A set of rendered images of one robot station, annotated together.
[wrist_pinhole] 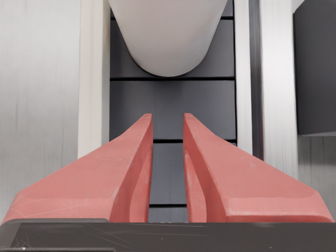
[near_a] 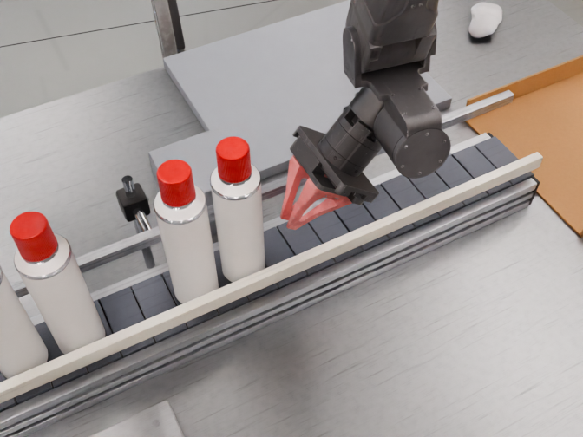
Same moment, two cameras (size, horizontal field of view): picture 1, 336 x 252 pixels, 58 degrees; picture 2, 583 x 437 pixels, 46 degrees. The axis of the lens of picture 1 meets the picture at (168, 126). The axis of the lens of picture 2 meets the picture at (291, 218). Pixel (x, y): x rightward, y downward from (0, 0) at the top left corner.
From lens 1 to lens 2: 0.70 m
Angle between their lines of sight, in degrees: 41
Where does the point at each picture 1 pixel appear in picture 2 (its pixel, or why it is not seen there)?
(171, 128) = (284, 250)
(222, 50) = not seen: hidden behind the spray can
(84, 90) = (289, 264)
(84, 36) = (267, 274)
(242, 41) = not seen: hidden behind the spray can
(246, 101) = not seen: hidden behind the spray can
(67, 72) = (280, 338)
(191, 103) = (269, 247)
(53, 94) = (298, 339)
